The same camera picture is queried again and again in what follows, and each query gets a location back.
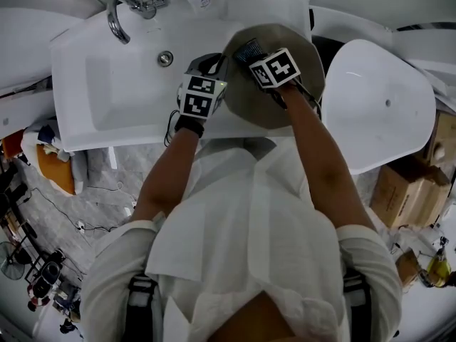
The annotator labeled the yellow handheld device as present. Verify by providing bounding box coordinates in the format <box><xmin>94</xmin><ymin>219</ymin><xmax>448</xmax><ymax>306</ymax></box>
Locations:
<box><xmin>425</xmin><ymin>247</ymin><xmax>453</xmax><ymax>288</ymax></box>

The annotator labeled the person's white shirt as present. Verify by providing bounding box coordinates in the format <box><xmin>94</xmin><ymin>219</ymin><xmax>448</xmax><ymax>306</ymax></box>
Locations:
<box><xmin>81</xmin><ymin>139</ymin><xmax>403</xmax><ymax>342</ymax></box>

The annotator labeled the large cardboard box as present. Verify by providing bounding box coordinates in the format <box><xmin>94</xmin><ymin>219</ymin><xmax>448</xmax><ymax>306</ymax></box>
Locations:
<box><xmin>370</xmin><ymin>162</ymin><xmax>453</xmax><ymax>229</ymax></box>

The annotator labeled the beige frying pan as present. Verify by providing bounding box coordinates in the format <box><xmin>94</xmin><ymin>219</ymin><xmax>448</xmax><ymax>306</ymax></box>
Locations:
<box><xmin>221</xmin><ymin>23</ymin><xmax>326</xmax><ymax>130</ymax></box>

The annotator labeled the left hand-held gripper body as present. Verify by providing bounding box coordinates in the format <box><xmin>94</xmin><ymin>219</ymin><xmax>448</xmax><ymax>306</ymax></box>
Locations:
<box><xmin>177</xmin><ymin>73</ymin><xmax>228</xmax><ymax>120</ymax></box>

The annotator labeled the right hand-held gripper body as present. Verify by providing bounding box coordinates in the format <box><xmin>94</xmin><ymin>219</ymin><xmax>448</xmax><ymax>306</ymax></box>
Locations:
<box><xmin>249</xmin><ymin>47</ymin><xmax>301</xmax><ymax>89</ymax></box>

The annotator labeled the orange cushion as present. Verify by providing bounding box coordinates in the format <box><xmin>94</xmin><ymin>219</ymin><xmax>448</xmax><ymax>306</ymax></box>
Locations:
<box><xmin>36</xmin><ymin>144</ymin><xmax>76</xmax><ymax>195</ymax></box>

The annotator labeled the black floor fan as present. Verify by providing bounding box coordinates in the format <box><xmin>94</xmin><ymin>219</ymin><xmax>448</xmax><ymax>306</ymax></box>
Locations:
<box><xmin>0</xmin><ymin>241</ymin><xmax>26</xmax><ymax>281</ymax></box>

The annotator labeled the person's right forearm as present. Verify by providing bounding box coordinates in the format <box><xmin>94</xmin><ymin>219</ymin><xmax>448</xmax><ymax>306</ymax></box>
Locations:
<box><xmin>281</xmin><ymin>83</ymin><xmax>378</xmax><ymax>231</ymax></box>

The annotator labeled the chrome faucet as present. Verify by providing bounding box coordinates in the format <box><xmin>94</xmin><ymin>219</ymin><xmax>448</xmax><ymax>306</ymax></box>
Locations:
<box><xmin>107</xmin><ymin>0</ymin><xmax>169</xmax><ymax>45</ymax></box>

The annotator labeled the black harness strap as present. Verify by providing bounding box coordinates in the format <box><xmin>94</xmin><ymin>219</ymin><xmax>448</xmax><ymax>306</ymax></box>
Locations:
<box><xmin>126</xmin><ymin>274</ymin><xmax>157</xmax><ymax>342</ymax></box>
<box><xmin>343</xmin><ymin>267</ymin><xmax>371</xmax><ymax>342</ymax></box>

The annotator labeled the blue-grey sponge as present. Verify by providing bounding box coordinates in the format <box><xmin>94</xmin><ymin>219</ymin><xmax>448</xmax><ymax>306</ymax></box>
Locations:
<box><xmin>233</xmin><ymin>38</ymin><xmax>266</xmax><ymax>63</ymax></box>

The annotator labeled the white sink vanity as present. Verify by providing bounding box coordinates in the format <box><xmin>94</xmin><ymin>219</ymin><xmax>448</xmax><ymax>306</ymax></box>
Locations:
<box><xmin>51</xmin><ymin>0</ymin><xmax>313</xmax><ymax>152</ymax></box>

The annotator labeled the small cardboard box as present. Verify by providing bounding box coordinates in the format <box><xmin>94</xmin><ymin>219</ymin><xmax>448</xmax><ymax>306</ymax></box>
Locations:
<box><xmin>423</xmin><ymin>110</ymin><xmax>456</xmax><ymax>167</ymax></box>

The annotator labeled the black trash bin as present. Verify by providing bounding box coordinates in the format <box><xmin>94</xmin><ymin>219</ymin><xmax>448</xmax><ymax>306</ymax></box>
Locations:
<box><xmin>311</xmin><ymin>36</ymin><xmax>345</xmax><ymax>71</ymax></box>

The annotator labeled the person's left forearm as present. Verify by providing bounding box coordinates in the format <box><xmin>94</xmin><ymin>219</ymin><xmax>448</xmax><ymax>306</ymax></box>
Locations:
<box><xmin>131</xmin><ymin>126</ymin><xmax>200</xmax><ymax>224</ymax></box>

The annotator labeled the white bathtub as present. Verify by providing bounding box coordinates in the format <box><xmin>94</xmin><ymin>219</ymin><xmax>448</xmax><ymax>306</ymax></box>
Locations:
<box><xmin>320</xmin><ymin>38</ymin><xmax>437</xmax><ymax>176</ymax></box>

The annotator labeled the white carton box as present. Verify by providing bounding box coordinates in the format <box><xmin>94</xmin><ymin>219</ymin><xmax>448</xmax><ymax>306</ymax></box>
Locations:
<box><xmin>0</xmin><ymin>93</ymin><xmax>54</xmax><ymax>138</ymax></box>

